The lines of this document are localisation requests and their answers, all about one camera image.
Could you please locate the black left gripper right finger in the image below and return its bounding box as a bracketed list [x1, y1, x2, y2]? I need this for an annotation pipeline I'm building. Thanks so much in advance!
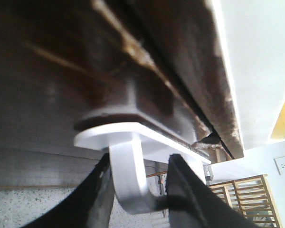
[154, 154, 256, 228]

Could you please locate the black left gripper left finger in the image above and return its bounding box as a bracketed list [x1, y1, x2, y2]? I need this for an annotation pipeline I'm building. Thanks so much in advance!
[24, 153, 114, 228]

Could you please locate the white drawer handle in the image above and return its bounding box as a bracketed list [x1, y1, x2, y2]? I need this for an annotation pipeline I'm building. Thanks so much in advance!
[74, 122, 211, 214]

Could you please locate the wooden drawer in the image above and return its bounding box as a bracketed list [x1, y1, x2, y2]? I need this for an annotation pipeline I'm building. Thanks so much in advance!
[0, 0, 219, 190]

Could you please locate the dark wooden drawer cabinet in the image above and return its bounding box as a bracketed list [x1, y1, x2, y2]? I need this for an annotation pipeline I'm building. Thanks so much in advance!
[126, 0, 244, 159]

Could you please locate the wooden slatted rack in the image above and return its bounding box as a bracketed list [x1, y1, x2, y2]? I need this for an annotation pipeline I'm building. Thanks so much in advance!
[209, 174, 283, 228]

